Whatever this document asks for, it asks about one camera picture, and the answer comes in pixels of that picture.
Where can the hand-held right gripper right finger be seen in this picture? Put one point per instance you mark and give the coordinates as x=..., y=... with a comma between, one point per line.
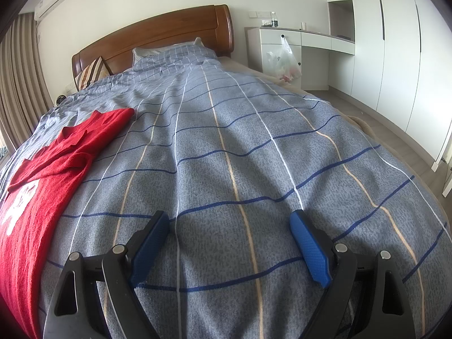
x=310, y=250

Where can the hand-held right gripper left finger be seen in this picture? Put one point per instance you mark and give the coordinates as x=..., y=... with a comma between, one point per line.
x=152, y=247

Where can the red knitted sweater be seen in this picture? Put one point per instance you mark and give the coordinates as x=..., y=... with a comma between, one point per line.
x=42, y=183

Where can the blue checked duvet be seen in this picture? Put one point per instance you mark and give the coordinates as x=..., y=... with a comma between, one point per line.
x=229, y=155

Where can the white door panel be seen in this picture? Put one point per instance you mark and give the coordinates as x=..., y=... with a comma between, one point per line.
x=445, y=169

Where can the small white fan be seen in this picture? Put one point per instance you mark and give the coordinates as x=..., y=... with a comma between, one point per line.
x=60, y=99

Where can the striped cushion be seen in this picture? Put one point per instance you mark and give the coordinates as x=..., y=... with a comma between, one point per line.
x=92, y=72

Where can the clear plastic bag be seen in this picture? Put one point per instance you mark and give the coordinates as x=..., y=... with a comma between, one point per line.
x=286, y=63

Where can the blue checked pillow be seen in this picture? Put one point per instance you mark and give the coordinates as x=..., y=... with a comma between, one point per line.
x=148, y=53

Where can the beige curtain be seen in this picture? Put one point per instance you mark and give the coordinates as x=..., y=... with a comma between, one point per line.
x=21, y=84

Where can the white desk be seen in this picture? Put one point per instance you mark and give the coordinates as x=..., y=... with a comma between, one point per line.
x=314, y=40

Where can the wooden headboard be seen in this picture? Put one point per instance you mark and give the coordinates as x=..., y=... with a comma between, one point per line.
x=159, y=28

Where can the white wardrobe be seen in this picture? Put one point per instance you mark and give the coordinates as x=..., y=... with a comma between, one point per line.
x=399, y=49

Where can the clear bottle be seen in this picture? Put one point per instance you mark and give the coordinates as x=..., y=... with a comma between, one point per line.
x=273, y=20

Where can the white wall socket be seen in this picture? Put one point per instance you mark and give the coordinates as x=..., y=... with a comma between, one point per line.
x=259, y=14

